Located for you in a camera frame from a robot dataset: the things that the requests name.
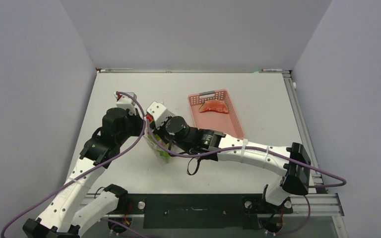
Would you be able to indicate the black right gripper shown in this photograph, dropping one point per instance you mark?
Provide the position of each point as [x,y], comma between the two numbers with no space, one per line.
[159,132]

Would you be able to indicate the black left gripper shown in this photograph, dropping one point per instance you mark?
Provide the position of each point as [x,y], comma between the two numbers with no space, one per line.
[139,122]

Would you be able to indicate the pink plastic basket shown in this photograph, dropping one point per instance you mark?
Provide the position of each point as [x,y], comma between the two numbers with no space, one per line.
[226,123]

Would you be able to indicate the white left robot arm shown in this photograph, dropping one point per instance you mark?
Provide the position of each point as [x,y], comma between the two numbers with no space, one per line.
[56,220]

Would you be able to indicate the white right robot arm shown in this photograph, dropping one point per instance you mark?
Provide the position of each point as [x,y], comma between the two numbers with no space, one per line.
[237,150]

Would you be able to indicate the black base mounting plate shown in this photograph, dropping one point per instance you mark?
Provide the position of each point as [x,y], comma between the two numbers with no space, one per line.
[200,211]

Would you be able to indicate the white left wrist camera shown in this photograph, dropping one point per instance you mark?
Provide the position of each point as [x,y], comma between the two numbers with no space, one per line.
[125,102]

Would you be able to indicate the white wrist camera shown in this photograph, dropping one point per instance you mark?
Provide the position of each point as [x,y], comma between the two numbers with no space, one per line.
[125,102]
[157,114]

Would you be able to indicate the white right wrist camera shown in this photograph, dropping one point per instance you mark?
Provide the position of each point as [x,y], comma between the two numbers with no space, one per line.
[157,114]

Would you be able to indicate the aluminium rail frame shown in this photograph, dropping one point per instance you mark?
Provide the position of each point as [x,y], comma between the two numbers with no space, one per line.
[301,166]

